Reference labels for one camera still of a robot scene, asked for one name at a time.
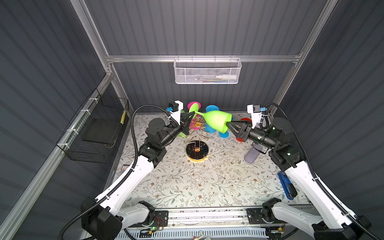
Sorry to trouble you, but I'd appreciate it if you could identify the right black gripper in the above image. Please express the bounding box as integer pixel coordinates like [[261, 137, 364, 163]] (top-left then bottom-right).
[[225, 119, 276, 151]]

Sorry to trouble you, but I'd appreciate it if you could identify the red wine glass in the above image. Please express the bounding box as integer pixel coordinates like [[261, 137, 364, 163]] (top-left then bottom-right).
[[236, 118, 252, 142]]

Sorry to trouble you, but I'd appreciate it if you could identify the blue wine glass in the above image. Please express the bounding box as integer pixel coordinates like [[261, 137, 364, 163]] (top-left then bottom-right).
[[205, 105, 219, 134], [219, 131, 230, 139]]

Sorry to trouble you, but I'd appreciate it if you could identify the green wine glass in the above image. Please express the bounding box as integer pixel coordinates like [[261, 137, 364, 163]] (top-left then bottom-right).
[[178, 132, 187, 138], [197, 111, 232, 133]]

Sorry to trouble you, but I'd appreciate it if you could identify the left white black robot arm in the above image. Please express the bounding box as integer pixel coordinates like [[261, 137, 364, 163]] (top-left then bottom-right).
[[81, 112, 195, 240]]

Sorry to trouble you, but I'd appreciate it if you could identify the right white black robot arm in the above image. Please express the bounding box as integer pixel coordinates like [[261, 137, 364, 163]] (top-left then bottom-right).
[[226, 118, 372, 240]]

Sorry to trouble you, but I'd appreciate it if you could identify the pink wine glass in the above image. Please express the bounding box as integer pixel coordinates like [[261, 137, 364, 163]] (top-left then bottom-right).
[[188, 102, 201, 130]]

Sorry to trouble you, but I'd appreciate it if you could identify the grey oval case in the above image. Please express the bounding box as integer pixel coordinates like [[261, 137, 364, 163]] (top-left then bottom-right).
[[244, 144, 263, 164]]

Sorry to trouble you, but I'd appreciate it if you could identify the white bottle in basket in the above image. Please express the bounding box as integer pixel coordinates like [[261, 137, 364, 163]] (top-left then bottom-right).
[[215, 75, 238, 81]]

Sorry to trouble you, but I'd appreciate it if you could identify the blue stapler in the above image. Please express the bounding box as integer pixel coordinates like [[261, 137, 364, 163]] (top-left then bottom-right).
[[278, 172, 298, 200]]

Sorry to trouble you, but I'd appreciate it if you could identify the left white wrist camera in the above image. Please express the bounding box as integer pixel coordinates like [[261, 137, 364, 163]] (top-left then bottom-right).
[[167, 100, 184, 125]]

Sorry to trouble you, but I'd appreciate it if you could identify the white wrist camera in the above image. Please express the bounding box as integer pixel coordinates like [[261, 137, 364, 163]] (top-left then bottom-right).
[[247, 105, 267, 129], [167, 100, 184, 125]]

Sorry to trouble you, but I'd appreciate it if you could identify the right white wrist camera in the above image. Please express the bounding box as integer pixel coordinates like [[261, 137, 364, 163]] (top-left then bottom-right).
[[247, 105, 267, 129]]

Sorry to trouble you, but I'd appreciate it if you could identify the gold wire wine glass rack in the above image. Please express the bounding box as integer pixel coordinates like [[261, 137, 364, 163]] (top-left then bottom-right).
[[185, 115, 210, 163]]

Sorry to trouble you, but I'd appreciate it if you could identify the white wire mesh basket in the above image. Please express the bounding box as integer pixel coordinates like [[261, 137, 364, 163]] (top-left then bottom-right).
[[173, 56, 242, 85]]

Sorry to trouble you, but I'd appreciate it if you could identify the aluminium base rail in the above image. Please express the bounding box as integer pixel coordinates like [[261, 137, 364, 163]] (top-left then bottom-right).
[[86, 206, 331, 232]]

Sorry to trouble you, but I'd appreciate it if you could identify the black wire mesh basket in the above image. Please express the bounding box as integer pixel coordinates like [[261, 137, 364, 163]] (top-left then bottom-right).
[[57, 91, 130, 164]]

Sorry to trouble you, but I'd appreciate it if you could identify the right black corrugated cable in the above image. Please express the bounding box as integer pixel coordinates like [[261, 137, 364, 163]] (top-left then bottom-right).
[[265, 102, 374, 240]]

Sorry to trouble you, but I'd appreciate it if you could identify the black corrugated cable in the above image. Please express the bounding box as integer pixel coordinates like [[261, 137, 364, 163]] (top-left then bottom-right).
[[56, 104, 169, 240], [265, 102, 374, 240]]

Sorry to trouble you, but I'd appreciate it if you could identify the left black corrugated cable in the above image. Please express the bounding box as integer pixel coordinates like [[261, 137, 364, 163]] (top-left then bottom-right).
[[56, 104, 169, 240]]

